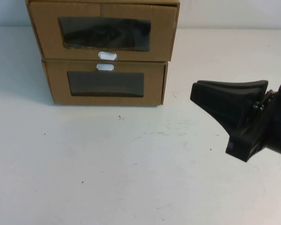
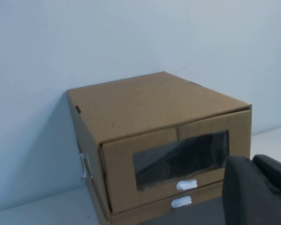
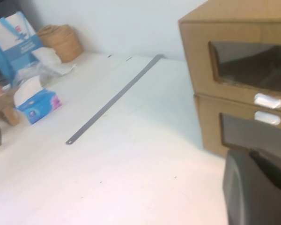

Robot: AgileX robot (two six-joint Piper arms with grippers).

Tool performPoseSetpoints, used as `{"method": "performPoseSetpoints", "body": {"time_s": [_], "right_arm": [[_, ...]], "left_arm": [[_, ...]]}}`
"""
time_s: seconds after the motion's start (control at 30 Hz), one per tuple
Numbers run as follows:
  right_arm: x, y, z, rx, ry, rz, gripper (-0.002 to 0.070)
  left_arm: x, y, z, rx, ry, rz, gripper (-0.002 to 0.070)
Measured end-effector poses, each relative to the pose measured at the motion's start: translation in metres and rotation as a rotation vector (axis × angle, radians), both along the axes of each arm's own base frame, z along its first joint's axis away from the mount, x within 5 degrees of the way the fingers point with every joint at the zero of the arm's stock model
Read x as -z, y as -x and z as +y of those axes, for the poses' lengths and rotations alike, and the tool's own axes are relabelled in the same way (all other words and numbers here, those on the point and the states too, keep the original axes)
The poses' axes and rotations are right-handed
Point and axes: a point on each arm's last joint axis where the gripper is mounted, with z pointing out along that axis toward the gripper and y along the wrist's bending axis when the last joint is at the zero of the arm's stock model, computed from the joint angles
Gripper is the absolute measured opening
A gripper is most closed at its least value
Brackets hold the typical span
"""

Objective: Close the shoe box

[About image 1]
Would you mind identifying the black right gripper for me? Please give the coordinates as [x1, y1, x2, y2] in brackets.
[189, 78, 281, 163]

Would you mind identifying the windowed cardboard drawer with dark film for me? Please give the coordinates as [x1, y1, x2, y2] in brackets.
[45, 61, 166, 106]

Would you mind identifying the white plastic drawer handle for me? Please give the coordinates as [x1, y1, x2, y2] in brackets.
[96, 62, 115, 71]
[97, 51, 118, 60]

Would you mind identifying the cardboard shoe box outer shell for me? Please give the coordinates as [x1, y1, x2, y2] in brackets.
[41, 58, 167, 109]
[25, 0, 180, 62]

